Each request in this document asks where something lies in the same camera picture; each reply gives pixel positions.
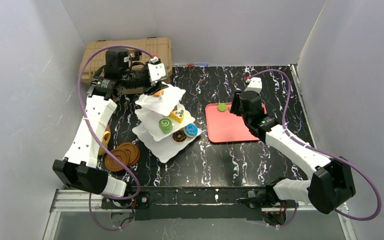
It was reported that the yellow mug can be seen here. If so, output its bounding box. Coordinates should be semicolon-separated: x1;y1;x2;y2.
98;130;111;156

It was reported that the stack of brown wooden coasters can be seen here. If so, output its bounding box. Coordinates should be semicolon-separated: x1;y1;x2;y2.
104;142;141;172

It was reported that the white three-tier cake stand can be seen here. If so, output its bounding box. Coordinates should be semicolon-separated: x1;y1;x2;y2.
132;82;203;163

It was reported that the round orange waffle cookie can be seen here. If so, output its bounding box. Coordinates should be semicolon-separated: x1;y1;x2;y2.
152;89;165;98

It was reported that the green round macaron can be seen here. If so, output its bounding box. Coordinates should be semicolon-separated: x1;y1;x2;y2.
217;103;228;112

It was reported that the yellow cake slice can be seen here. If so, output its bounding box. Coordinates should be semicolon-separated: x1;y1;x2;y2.
168;104;185;123

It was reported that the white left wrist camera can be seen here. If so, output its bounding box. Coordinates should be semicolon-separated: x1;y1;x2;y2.
147;55;168;85

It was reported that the chocolate donut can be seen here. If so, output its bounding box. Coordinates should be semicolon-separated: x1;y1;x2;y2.
171;129;188;144

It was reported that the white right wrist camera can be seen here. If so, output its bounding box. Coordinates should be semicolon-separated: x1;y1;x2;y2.
244;77;263;95

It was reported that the aluminium frame rail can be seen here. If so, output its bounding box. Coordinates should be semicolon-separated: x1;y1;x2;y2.
49;187;349;213

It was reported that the tan plastic tool case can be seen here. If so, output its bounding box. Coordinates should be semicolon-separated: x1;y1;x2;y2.
79;37;173;85

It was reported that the blue donut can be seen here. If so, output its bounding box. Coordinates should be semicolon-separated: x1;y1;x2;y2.
183;123;199;138

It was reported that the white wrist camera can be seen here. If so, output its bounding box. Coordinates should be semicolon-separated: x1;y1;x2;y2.
147;55;168;85
244;77;263;95

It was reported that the green roll cake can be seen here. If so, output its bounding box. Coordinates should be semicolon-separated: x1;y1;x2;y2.
158;118;173;135

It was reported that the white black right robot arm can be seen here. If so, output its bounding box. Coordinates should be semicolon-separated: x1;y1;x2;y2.
230;89;356;214

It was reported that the pink serving tray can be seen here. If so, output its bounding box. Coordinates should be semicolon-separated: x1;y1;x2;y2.
205;103;259;143

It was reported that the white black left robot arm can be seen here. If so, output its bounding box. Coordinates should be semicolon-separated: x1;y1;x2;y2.
52;44;168;200

